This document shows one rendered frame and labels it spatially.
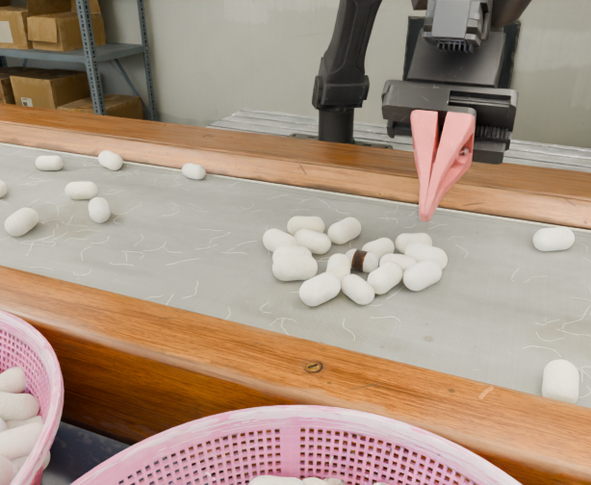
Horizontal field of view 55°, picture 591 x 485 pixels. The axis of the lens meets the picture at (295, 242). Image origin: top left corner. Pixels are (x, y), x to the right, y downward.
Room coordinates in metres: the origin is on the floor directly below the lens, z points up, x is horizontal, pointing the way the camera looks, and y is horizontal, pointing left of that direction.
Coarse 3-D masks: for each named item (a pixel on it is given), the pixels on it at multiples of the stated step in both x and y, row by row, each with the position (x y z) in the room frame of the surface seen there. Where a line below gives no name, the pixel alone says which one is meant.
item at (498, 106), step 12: (384, 84) 0.46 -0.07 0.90; (396, 84) 0.45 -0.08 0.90; (408, 84) 0.45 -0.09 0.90; (420, 84) 0.45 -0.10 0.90; (432, 84) 0.44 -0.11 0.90; (444, 84) 0.44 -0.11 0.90; (456, 96) 0.44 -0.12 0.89; (468, 96) 0.43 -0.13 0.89; (480, 96) 0.43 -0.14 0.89; (492, 96) 0.43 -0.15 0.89; (504, 96) 0.42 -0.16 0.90; (516, 96) 0.42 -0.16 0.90; (480, 108) 0.43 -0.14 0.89; (492, 108) 0.42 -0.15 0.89; (504, 108) 0.42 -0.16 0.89; (516, 108) 0.42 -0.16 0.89; (396, 120) 0.48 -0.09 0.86; (480, 120) 0.45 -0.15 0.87; (492, 120) 0.44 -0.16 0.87; (504, 120) 0.44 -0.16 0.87; (396, 132) 0.48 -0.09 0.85; (408, 132) 0.48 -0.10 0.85
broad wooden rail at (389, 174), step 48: (48, 144) 0.78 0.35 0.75; (96, 144) 0.76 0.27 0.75; (144, 144) 0.73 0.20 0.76; (192, 144) 0.72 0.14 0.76; (240, 144) 0.72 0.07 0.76; (288, 144) 0.72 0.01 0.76; (336, 144) 0.72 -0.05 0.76; (384, 192) 0.60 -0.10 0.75; (480, 192) 0.57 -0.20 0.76; (528, 192) 0.56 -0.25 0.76; (576, 192) 0.55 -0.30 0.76
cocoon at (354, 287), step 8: (344, 280) 0.39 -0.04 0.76; (352, 280) 0.39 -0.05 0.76; (360, 280) 0.39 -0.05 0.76; (344, 288) 0.39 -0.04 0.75; (352, 288) 0.38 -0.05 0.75; (360, 288) 0.38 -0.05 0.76; (368, 288) 0.38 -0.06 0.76; (352, 296) 0.38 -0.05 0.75; (360, 296) 0.37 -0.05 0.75; (368, 296) 0.37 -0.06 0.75; (360, 304) 0.38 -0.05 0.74
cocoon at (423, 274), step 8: (416, 264) 0.41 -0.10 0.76; (424, 264) 0.41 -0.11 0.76; (432, 264) 0.41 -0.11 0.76; (408, 272) 0.40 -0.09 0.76; (416, 272) 0.40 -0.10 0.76; (424, 272) 0.40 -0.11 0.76; (432, 272) 0.40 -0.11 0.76; (440, 272) 0.41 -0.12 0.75; (408, 280) 0.40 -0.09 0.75; (416, 280) 0.39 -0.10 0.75; (424, 280) 0.39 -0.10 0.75; (432, 280) 0.40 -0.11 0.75; (408, 288) 0.40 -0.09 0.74; (416, 288) 0.39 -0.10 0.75; (424, 288) 0.40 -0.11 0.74
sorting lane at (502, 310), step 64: (64, 192) 0.61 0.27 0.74; (128, 192) 0.61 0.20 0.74; (192, 192) 0.61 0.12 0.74; (256, 192) 0.61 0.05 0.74; (320, 192) 0.61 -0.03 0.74; (0, 256) 0.46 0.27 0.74; (64, 256) 0.46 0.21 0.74; (128, 256) 0.46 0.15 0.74; (192, 256) 0.46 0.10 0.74; (256, 256) 0.46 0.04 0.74; (320, 256) 0.46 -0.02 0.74; (448, 256) 0.46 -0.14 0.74; (512, 256) 0.46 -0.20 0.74; (576, 256) 0.46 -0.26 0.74; (256, 320) 0.36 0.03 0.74; (320, 320) 0.36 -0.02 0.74; (384, 320) 0.36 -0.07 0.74; (448, 320) 0.36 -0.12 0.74; (512, 320) 0.36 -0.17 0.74; (576, 320) 0.36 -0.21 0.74; (512, 384) 0.29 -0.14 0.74
